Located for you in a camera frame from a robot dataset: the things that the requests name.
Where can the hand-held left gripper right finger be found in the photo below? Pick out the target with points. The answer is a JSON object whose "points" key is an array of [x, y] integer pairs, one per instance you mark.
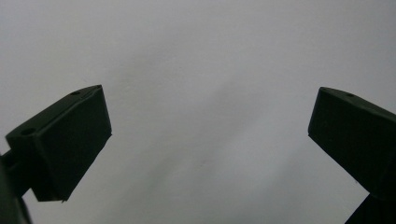
{"points": [[355, 137]]}

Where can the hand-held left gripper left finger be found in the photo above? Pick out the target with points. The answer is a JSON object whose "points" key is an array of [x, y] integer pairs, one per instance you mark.
{"points": [[68, 140]]}

